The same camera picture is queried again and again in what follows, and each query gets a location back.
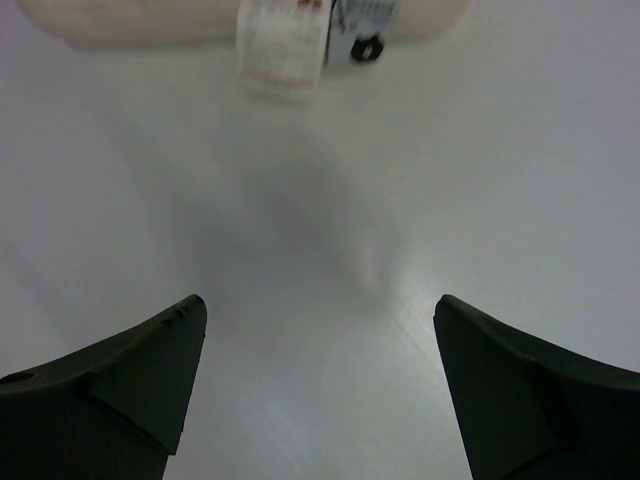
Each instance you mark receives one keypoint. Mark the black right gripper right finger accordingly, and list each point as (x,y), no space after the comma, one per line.
(529,409)

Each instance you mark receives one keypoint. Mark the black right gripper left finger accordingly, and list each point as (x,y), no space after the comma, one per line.
(112,410)

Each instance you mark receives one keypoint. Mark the cream pillow with bear print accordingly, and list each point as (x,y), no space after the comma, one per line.
(114,24)

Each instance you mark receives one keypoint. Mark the white pillow care tag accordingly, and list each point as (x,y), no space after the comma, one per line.
(281,46)

